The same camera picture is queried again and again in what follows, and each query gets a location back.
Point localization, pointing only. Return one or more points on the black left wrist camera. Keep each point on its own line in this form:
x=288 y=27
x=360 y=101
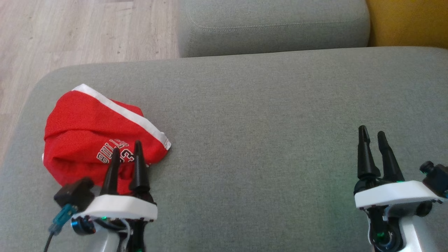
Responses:
x=75 y=194

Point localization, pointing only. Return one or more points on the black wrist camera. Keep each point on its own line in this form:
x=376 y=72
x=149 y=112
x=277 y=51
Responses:
x=75 y=194
x=435 y=176

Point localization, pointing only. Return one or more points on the grey sofa back cushion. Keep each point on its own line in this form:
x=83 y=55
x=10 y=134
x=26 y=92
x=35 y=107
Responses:
x=273 y=24

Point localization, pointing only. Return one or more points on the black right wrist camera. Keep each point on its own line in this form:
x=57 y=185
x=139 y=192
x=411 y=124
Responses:
x=435 y=176

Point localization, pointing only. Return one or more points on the red basketball jersey white sleeves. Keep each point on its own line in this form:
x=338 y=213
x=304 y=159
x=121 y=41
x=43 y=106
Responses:
x=70 y=159

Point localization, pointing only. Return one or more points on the grey fabric sofa seat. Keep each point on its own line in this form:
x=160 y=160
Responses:
x=262 y=140

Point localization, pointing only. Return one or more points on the red shorts white stripe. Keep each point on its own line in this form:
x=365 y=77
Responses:
x=87 y=112

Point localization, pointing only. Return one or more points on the yellow cushion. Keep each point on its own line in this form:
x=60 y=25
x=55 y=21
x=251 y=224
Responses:
x=409 y=21

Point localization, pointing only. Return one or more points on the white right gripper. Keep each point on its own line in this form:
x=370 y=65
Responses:
x=392 y=194

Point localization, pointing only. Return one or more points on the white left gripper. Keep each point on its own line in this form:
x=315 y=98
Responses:
x=122 y=207

